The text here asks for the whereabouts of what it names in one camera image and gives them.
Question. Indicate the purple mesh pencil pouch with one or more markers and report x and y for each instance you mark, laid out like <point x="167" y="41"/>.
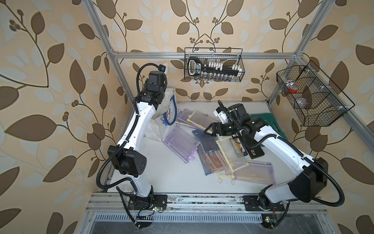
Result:
<point x="182" y="144"/>

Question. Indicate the black socket tool set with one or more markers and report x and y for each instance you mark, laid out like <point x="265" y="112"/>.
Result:
<point x="197" y="67"/>

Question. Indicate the yellow trimmed mesh pouch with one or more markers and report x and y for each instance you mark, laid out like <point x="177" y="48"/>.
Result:
<point x="231" y="153"/>

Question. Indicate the green plastic tool case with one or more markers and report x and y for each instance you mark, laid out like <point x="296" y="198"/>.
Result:
<point x="270" y="119"/>

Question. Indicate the back wall wire basket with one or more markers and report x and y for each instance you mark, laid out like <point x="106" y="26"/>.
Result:
<point x="228" y="56"/>

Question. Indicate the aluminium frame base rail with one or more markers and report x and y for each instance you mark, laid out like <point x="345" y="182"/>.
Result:
<point x="197" y="208"/>

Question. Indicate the red item in basket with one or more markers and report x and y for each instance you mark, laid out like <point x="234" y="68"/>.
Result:
<point x="292" y="87"/>

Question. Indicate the purple pouch rear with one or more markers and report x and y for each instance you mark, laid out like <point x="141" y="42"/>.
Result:
<point x="182" y="118"/>

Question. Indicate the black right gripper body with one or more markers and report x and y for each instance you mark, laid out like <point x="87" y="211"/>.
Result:
<point x="231" y="127"/>

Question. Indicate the wall wire basket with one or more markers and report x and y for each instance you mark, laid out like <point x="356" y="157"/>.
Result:
<point x="320" y="101"/>
<point x="228" y="56"/>

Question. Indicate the yellow trimmed pouch rear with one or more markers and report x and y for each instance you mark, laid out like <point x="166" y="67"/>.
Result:
<point x="200" y="120"/>

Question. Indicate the black yellow battery pack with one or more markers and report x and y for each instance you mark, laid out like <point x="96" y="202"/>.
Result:
<point x="250" y="147"/>

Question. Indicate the right wall wire basket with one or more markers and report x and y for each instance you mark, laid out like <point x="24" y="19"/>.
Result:
<point x="320" y="101"/>

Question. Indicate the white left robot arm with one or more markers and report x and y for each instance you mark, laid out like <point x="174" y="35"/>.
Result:
<point x="125" y="156"/>

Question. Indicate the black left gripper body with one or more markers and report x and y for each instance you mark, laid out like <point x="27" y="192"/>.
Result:
<point x="161" y="88"/>

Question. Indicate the white canvas tote bag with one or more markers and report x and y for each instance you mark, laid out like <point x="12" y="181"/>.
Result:
<point x="164" y="118"/>

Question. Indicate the purple pouch front right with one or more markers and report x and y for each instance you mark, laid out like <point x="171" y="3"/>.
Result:
<point x="255" y="172"/>

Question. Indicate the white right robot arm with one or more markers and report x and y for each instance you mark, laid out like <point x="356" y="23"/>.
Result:
<point x="311" y="175"/>

